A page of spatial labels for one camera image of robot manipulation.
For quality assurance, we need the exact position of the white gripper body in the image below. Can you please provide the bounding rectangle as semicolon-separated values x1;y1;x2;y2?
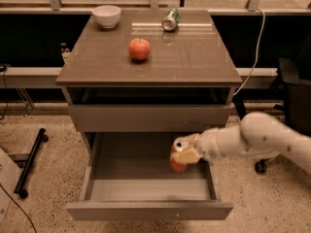
195;128;223;161

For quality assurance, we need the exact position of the red coke can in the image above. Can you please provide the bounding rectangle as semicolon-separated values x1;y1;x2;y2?
170;139;188;172

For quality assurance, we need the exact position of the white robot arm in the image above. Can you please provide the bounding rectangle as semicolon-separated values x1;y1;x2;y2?
171;112;311;174

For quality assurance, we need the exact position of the open grey middle drawer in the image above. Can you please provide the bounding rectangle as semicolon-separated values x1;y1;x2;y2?
66;132;233;220

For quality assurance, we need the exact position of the closed grey top drawer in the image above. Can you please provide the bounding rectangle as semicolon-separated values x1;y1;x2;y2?
68;105;234;132

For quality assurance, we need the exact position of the grey cabinet with glossy top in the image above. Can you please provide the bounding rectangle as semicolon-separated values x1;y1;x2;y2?
56;10;241;150

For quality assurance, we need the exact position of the black office chair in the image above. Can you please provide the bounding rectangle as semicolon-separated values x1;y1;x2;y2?
232;32;311;175

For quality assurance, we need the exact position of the red apple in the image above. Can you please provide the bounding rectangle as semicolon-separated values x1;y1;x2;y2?
128;38;151;61

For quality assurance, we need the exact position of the white bowl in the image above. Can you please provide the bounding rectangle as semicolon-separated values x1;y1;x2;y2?
92;5;121;29

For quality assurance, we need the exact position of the black wheeled stand leg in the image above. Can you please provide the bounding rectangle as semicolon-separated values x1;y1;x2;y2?
15;128;49;199

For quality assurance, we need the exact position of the white box at left edge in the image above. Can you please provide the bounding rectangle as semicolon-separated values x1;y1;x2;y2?
0;148;21;223

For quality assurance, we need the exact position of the white hanging cable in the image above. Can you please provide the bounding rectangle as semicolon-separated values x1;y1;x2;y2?
232;9;266;97

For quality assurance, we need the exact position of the black floor cable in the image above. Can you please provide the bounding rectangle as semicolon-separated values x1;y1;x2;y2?
0;182;39;233

